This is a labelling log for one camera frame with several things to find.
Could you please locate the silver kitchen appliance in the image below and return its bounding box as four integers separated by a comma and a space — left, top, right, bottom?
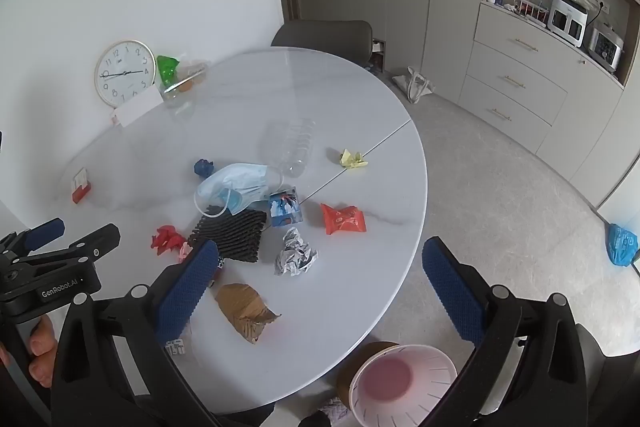
582, 24, 626, 72

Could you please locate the brown round container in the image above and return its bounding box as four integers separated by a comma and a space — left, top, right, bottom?
335, 341, 401, 408

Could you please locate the clear plastic bottle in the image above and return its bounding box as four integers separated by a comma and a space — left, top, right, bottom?
257, 118, 317, 178

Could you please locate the white wire rack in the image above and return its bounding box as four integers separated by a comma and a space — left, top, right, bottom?
511, 0, 551, 25

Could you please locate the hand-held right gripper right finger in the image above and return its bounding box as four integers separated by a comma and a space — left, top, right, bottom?
421, 236, 606, 427

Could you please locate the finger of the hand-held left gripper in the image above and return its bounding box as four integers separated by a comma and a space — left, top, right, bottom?
12, 223, 122, 270
0, 217, 67, 258

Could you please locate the grey chair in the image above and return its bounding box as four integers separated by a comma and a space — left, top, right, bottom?
270, 20, 374, 62

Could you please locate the black foam mesh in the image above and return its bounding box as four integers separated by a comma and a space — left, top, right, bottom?
188, 208, 268, 264

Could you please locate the small red white box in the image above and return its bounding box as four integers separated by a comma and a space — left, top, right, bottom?
71, 168, 94, 204

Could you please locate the red paper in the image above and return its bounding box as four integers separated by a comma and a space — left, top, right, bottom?
151, 224, 187, 256

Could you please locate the white card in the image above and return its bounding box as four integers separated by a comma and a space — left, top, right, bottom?
111, 86, 165, 128

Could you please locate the beige drawer cabinet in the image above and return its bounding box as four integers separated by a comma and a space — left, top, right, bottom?
457, 2, 628, 188

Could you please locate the green plastic wrapper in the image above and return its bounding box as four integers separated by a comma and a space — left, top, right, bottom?
156, 55, 180, 88

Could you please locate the yellow crumpled paper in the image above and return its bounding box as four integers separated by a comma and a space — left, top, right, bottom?
339, 148, 370, 168

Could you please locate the blue face mask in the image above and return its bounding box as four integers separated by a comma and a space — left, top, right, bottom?
195, 163, 286, 216

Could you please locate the blue plastic bag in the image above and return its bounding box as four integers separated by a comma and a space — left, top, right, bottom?
607, 223, 640, 267

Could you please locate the person's left hand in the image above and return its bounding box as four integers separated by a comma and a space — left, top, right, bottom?
27, 313, 60, 389

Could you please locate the white kitchen appliance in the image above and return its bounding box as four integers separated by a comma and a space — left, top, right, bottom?
547, 0, 588, 48

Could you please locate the white plastic bin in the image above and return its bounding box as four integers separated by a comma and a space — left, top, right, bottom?
349, 344, 458, 427

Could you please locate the clear plastic food container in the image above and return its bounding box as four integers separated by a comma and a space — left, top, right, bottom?
162, 59, 211, 108

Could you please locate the white tote bag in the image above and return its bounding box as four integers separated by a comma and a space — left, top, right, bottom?
392, 67, 435, 105

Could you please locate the brown paper bag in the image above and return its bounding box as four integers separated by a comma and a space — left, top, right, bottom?
215, 283, 282, 345

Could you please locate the red snack packet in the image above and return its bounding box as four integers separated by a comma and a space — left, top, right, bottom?
320, 203, 368, 236

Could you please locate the blue snack packet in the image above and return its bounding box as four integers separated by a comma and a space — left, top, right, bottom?
268, 187, 305, 228

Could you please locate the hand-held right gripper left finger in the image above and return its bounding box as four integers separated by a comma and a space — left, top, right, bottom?
50, 239, 223, 427

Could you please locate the round white wall clock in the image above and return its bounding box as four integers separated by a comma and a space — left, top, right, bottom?
94, 39, 158, 109

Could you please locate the silver paper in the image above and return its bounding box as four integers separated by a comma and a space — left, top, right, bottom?
274, 227, 319, 277

